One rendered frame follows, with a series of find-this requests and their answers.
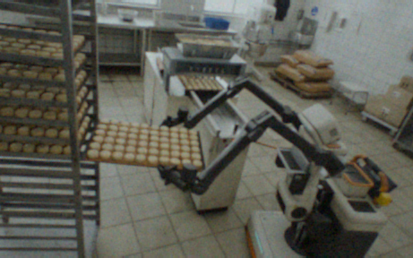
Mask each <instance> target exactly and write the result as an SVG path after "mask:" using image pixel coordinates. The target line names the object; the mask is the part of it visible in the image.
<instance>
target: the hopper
mask: <svg viewBox="0 0 413 258"><path fill-rule="evenodd" d="M175 37H176V42H177V46H178V49H179V52H181V53H182V55H183V56H197V57H208V58H221V59H231V58H232V57H233V56H234V55H235V54H236V52H237V51H238V50H239V49H240V48H241V47H240V45H238V44H237V43H236V42H235V41H233V40H232V39H224V38H215V37H207V36H199V35H191V34H175ZM197 39H201V40H202V41H203V42H206V43H207V42H213V40H217V41H220V40H222V41H224V43H229V44H230V45H231V46H223V45H214V44H204V43H186V42H182V40H186V41H191V40H194V41H196V40H197ZM213 43H214V42H213Z"/></svg>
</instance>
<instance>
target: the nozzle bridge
mask: <svg viewBox="0 0 413 258"><path fill-rule="evenodd" d="M200 63H201V65H200ZM207 64H208V65H207ZM219 64H220V66H219ZM162 65H164V67H165V69H164V77H163V84H162V86H163V88H164V89H165V91H169V84H170V77H175V75H186V76H204V77H223V78H229V79H228V83H230V82H232V81H234V80H235V79H237V78H239V77H241V76H243V75H244V74H245V69H246V66H247V62H245V61H244V60H242V59H241V58H240V57H239V56H237V55H234V56H233V57H232V58H231V59H221V58H208V57H197V56H183V55H182V53H181V52H179V49H178V48H175V47H164V49H163V57H162ZM193 65H194V68H193ZM197 65H199V69H200V70H199V71H198V73H196V72H195V71H196V67H197ZM206 65H207V68H206ZM210 65H211V70H212V68H213V70H212V71H211V73H209V68H210ZM190 66H192V68H193V70H192V72H191V73H190ZM204 66H205V68H206V70H204V73H202V70H203V67H204ZM217 66H218V69H219V70H218V73H217V74H215V70H216V67H217ZM222 66H224V70H225V68H226V70H225V71H224V72H223V74H221V68H222Z"/></svg>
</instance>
